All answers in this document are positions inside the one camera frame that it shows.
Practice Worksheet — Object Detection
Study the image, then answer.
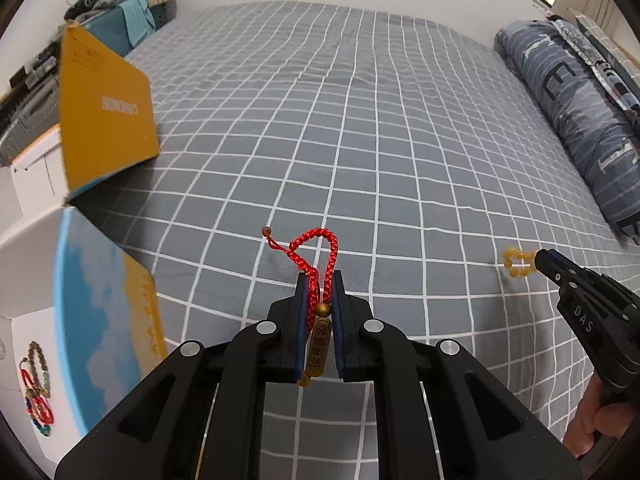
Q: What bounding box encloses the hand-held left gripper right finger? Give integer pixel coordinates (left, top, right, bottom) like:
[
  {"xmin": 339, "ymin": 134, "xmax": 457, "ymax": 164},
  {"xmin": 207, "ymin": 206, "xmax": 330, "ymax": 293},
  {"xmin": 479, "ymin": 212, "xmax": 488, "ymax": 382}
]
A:
[{"xmin": 332, "ymin": 270, "xmax": 584, "ymax": 480}]

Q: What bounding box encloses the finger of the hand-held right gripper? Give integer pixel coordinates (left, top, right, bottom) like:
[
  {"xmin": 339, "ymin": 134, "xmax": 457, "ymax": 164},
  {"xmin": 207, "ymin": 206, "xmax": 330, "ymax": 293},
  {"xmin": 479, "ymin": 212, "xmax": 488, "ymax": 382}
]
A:
[{"xmin": 533, "ymin": 248, "xmax": 612, "ymax": 361}]

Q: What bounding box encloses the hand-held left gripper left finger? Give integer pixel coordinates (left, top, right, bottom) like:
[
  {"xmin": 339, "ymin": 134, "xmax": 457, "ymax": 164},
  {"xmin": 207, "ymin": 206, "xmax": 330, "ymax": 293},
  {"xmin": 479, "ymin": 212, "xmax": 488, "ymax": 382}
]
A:
[{"xmin": 53, "ymin": 273, "xmax": 308, "ymax": 480}]

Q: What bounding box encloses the red cord bracelet gold charm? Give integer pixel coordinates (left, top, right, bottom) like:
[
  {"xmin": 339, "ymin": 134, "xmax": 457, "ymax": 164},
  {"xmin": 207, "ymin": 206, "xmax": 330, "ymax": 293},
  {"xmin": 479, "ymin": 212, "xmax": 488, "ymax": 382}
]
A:
[{"xmin": 261, "ymin": 226, "xmax": 340, "ymax": 389}]

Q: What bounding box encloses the yellow bead bracelet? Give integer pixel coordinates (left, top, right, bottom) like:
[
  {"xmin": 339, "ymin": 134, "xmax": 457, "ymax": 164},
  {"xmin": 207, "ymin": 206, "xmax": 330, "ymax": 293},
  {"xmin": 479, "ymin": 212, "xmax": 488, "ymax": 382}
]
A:
[{"xmin": 502, "ymin": 245, "xmax": 539, "ymax": 279}]

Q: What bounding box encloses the wooden and green bead bracelet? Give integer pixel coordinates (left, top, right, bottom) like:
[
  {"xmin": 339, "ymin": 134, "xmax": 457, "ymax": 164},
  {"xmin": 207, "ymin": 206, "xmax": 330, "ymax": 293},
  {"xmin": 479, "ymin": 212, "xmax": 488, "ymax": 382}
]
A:
[{"xmin": 27, "ymin": 341, "xmax": 54, "ymax": 399}]

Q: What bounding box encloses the multicolour bead bracelet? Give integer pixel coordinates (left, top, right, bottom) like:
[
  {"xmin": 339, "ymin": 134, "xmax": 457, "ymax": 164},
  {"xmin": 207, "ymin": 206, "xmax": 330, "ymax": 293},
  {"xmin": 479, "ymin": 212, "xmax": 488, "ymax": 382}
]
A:
[{"xmin": 25, "ymin": 396, "xmax": 54, "ymax": 437}]

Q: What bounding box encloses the red bead bracelet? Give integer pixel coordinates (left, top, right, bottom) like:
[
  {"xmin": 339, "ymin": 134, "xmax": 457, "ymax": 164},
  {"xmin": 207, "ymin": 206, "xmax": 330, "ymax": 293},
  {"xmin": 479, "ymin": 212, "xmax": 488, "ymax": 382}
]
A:
[{"xmin": 18, "ymin": 358, "xmax": 55, "ymax": 426}]

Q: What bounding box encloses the white cardboard box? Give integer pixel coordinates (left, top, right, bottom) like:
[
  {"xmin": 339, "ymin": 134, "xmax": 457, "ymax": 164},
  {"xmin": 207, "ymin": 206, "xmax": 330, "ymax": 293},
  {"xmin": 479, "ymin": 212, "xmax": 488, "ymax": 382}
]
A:
[{"xmin": 0, "ymin": 20, "xmax": 169, "ymax": 477}]

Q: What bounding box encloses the person's right hand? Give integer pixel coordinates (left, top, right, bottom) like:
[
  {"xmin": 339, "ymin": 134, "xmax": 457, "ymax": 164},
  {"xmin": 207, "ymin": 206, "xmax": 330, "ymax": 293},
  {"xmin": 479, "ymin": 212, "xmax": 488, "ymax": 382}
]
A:
[{"xmin": 563, "ymin": 374, "xmax": 637, "ymax": 462}]

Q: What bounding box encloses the blue grey folded quilt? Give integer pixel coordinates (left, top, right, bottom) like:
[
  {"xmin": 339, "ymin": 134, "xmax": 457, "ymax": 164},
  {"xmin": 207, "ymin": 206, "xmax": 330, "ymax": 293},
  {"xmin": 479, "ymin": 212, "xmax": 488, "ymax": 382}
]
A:
[{"xmin": 494, "ymin": 20, "xmax": 640, "ymax": 247}]

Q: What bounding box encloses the grey checked bed sheet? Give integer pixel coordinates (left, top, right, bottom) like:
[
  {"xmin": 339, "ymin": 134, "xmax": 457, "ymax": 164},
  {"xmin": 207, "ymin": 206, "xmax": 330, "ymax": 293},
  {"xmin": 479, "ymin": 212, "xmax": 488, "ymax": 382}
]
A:
[{"xmin": 70, "ymin": 0, "xmax": 640, "ymax": 480}]

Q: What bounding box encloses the patterned pillow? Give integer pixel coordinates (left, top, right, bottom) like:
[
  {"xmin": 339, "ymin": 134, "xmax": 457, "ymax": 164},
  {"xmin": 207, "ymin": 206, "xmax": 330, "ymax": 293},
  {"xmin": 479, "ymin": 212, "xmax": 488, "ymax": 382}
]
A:
[{"xmin": 546, "ymin": 12, "xmax": 640, "ymax": 138}]

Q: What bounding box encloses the grey storage box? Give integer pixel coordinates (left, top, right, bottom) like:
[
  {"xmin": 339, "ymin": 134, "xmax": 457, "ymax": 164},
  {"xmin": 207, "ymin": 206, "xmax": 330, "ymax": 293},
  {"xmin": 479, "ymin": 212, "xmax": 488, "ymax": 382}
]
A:
[{"xmin": 0, "ymin": 76, "xmax": 64, "ymax": 167}]

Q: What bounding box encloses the teal cloth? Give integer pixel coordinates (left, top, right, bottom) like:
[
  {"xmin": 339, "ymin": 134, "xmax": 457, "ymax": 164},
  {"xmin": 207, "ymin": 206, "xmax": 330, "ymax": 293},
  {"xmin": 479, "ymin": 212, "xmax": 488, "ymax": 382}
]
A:
[{"xmin": 119, "ymin": 0, "xmax": 158, "ymax": 48}]

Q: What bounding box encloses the blue suitcase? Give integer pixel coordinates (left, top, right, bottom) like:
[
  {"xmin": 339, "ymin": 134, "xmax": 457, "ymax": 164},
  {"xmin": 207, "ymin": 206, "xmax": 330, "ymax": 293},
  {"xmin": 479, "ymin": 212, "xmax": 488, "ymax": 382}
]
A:
[{"xmin": 81, "ymin": 0, "xmax": 157, "ymax": 57}]

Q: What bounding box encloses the stack of books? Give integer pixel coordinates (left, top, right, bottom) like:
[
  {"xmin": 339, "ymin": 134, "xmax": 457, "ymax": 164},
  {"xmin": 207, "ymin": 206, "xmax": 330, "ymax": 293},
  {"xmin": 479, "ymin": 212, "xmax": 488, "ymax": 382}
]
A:
[{"xmin": 7, "ymin": 39, "xmax": 64, "ymax": 107}]

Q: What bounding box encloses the dark bag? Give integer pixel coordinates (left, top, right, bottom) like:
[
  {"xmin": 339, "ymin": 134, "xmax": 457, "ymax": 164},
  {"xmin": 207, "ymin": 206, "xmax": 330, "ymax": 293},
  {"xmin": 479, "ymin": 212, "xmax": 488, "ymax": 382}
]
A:
[{"xmin": 63, "ymin": 0, "xmax": 109, "ymax": 22}]

